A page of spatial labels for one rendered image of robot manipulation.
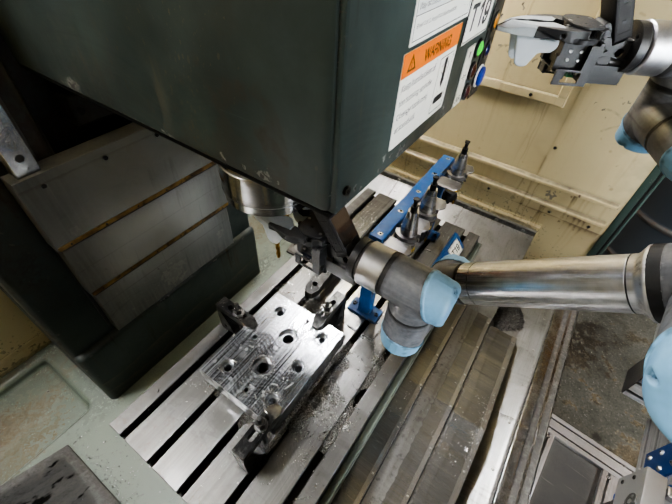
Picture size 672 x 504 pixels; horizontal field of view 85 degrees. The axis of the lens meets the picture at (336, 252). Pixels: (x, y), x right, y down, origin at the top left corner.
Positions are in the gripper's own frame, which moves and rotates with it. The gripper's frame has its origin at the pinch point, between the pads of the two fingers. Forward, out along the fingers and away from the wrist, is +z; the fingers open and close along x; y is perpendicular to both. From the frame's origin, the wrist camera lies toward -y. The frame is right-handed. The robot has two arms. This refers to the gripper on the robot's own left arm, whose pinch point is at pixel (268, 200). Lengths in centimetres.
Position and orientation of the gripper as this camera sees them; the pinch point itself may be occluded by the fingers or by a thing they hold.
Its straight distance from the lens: 66.8
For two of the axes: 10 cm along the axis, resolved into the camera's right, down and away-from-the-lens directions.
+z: -8.2, -4.4, 3.5
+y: -0.6, 6.9, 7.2
